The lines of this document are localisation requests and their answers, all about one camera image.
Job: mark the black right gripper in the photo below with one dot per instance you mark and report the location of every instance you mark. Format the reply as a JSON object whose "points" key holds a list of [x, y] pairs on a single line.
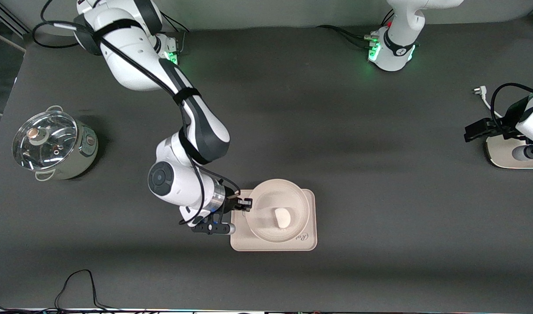
{"points": [[232, 203]]}

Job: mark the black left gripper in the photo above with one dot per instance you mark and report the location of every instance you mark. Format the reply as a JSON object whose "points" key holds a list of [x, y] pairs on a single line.
{"points": [[503, 125]]}

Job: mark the white steamed bun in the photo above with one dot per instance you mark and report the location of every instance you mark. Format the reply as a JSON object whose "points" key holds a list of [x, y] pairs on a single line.
{"points": [[282, 218]]}

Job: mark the round cream plate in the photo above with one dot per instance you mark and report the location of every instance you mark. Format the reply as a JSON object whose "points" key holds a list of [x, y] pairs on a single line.
{"points": [[288, 196]]}

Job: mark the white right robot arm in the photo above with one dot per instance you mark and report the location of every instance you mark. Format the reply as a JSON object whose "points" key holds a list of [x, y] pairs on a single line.
{"points": [[135, 56]]}

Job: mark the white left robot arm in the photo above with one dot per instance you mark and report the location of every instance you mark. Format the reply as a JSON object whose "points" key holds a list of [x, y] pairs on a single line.
{"points": [[399, 30]]}

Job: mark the cream rectangular rabbit tray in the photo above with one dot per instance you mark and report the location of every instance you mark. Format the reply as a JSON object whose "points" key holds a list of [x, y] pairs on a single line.
{"points": [[275, 246]]}

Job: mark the cream rounded appliance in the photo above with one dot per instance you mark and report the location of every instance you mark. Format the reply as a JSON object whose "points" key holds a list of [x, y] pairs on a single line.
{"points": [[501, 155]]}

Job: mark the pale green electric pot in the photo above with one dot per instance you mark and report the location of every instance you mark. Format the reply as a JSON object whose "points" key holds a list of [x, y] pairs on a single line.
{"points": [[81, 152]]}

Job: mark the glass pot lid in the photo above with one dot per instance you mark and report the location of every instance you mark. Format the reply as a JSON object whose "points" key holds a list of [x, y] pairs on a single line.
{"points": [[44, 139]]}

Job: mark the aluminium frame rail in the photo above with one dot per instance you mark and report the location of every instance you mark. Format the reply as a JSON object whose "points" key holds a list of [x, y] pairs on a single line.
{"points": [[9, 19]]}

